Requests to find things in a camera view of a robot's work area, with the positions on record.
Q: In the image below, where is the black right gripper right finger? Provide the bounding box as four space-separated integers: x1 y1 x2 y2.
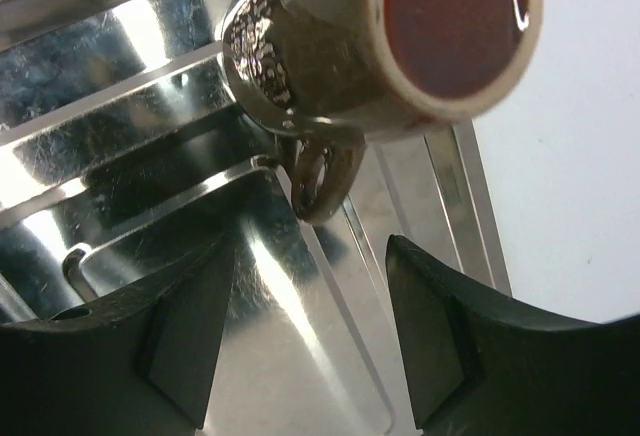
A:
386 236 639 435

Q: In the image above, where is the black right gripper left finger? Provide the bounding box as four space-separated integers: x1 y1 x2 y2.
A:
1 236 233 435

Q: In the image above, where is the brown small mug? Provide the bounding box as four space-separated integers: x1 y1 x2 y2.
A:
222 0 543 225

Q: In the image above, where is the silver metal tray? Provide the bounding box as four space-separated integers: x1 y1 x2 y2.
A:
1 0 511 435

